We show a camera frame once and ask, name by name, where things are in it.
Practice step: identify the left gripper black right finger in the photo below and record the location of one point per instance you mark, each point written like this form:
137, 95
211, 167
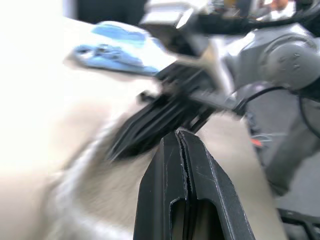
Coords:
212, 190

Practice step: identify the black robot waist housing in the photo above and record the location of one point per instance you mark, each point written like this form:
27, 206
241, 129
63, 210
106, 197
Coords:
302, 225

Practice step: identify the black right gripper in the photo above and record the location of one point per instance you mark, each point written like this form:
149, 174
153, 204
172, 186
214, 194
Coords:
190, 92

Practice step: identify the blue cloth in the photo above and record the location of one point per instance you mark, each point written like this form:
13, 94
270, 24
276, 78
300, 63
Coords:
117, 53

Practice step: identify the person in white shirt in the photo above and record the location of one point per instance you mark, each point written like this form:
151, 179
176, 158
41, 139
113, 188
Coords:
280, 10

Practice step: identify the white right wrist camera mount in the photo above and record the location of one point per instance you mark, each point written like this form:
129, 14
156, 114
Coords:
207, 57

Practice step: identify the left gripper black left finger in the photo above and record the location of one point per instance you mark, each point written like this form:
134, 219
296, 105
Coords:
160, 190

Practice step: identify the silver robot torso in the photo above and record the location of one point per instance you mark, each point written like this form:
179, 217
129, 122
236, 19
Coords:
280, 140

